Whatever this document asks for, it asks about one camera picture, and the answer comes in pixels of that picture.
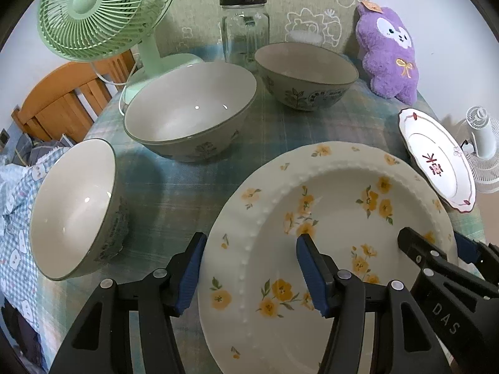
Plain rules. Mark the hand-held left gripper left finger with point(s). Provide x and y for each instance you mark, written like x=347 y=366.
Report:
x=191 y=276

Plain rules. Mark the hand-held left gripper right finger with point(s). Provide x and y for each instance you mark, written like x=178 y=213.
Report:
x=312 y=276

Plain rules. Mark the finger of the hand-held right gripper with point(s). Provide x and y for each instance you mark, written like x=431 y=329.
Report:
x=473 y=253
x=440 y=292

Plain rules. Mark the yellow floral cream plate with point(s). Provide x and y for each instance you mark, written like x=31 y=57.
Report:
x=273 y=241

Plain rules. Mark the red trimmed white plate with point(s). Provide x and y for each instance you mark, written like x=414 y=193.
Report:
x=421 y=140

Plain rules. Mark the grey leaf pattern bowl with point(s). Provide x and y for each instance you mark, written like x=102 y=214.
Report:
x=70 y=210
x=304 y=62
x=187 y=101

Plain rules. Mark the plaid green tablecloth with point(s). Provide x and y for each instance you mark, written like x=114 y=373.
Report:
x=163 y=187

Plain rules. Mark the white standing fan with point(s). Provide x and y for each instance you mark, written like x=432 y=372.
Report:
x=483 y=136

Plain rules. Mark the blue checkered printed blanket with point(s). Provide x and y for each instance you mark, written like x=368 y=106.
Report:
x=15 y=202

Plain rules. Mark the grey cloth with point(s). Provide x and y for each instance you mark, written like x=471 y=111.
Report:
x=27 y=146

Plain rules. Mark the purple plush toy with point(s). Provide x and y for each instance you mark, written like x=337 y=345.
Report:
x=386 y=58

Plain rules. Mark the black lidded glass jar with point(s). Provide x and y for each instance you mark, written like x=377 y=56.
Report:
x=243 y=27

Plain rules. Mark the green desk fan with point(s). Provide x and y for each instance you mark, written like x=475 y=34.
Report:
x=84 y=4

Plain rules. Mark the green printed wall mat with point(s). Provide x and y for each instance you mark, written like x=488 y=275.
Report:
x=202 y=15

